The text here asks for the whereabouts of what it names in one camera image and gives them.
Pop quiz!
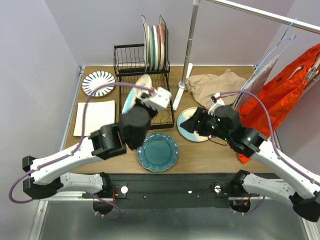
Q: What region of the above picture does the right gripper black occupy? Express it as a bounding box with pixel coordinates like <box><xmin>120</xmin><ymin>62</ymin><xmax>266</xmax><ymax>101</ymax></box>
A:
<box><xmin>180</xmin><ymin>105</ymin><xmax>232</xmax><ymax>142</ymax></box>

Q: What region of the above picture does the cream blue leaf plate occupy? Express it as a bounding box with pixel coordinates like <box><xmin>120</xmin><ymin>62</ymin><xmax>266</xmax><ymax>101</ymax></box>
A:
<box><xmin>177</xmin><ymin>107</ymin><xmax>208</xmax><ymax>143</ymax></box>

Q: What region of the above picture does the teal scalloped plate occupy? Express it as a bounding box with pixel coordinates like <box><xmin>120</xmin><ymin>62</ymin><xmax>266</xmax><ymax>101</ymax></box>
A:
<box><xmin>136</xmin><ymin>133</ymin><xmax>179</xmax><ymax>172</ymax></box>

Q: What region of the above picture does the large white black-rimmed plate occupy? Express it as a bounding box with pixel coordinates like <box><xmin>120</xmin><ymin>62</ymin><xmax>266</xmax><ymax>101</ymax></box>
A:
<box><xmin>73</xmin><ymin>100</ymin><xmax>116</xmax><ymax>137</ymax></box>

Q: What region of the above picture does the white blue striped plate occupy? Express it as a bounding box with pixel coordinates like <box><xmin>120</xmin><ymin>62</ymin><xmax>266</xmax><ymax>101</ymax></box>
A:
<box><xmin>81</xmin><ymin>70</ymin><xmax>115</xmax><ymax>98</ymax></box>

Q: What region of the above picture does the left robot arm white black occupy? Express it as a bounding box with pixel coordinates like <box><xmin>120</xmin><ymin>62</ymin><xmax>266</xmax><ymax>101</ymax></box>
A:
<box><xmin>22</xmin><ymin>87</ymin><xmax>172</xmax><ymax>200</ymax></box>

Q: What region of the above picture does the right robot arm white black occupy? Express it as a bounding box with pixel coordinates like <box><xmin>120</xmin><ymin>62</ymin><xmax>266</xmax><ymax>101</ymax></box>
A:
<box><xmin>179</xmin><ymin>105</ymin><xmax>320</xmax><ymax>222</ymax></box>

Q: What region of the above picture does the silver clothes rack stand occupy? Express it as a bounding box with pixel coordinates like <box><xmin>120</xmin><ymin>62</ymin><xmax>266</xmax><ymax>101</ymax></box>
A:
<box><xmin>172</xmin><ymin>0</ymin><xmax>320</xmax><ymax>111</ymax></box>

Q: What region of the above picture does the beige cloth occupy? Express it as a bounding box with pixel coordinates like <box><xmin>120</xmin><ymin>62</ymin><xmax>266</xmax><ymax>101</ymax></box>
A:
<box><xmin>186</xmin><ymin>69</ymin><xmax>247</xmax><ymax>109</ymax></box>

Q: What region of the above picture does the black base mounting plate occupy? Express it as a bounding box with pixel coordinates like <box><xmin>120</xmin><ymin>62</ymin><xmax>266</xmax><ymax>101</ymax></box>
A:
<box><xmin>82</xmin><ymin>172</ymin><xmax>266</xmax><ymax>210</ymax></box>

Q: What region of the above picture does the mint green plate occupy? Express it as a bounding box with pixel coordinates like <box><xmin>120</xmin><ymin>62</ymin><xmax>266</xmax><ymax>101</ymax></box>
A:
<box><xmin>149</xmin><ymin>25</ymin><xmax>155</xmax><ymax>71</ymax></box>

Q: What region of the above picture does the grey cloth on hanger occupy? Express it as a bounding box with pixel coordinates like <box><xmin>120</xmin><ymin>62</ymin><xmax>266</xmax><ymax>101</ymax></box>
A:
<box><xmin>232</xmin><ymin>55</ymin><xmax>279</xmax><ymax>110</ymax></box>

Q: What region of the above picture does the pink plate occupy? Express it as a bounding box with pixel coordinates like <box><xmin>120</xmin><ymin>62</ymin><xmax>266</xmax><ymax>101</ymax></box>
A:
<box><xmin>157</xmin><ymin>24</ymin><xmax>165</xmax><ymax>70</ymax></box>

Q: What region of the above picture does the orange garment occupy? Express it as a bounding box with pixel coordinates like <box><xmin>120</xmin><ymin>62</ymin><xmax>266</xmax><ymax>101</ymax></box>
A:
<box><xmin>234</xmin><ymin>42</ymin><xmax>320</xmax><ymax>165</ymax></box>

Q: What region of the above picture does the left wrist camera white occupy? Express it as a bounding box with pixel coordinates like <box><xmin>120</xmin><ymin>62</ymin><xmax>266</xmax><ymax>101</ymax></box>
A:
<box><xmin>150</xmin><ymin>87</ymin><xmax>172</xmax><ymax>112</ymax></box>

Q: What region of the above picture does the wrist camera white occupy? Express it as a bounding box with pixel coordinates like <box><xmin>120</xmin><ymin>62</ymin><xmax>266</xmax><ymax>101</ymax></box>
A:
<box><xmin>208</xmin><ymin>92</ymin><xmax>226</xmax><ymax>116</ymax></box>
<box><xmin>150</xmin><ymin>87</ymin><xmax>172</xmax><ymax>112</ymax></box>

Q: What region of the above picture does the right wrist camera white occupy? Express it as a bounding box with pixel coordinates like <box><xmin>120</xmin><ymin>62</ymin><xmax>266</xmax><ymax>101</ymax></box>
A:
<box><xmin>208</xmin><ymin>92</ymin><xmax>226</xmax><ymax>116</ymax></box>

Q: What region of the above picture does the black wire dish rack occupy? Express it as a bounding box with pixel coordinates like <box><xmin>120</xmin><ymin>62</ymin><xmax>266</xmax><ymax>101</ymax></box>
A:
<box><xmin>112</xmin><ymin>24</ymin><xmax>175</xmax><ymax>129</ymax></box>

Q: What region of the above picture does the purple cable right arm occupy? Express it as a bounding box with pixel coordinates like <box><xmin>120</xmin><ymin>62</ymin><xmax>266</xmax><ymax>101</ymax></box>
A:
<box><xmin>217</xmin><ymin>90</ymin><xmax>320</xmax><ymax>216</ymax></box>

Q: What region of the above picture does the blue wire hanger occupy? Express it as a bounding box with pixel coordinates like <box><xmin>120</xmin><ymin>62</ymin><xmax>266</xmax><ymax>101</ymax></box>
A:
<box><xmin>243</xmin><ymin>18</ymin><xmax>298</xmax><ymax>86</ymax></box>

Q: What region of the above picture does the aluminium rail frame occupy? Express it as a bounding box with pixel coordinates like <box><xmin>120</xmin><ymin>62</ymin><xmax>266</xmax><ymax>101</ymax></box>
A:
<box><xmin>27</xmin><ymin>65</ymin><xmax>320</xmax><ymax>240</ymax></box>

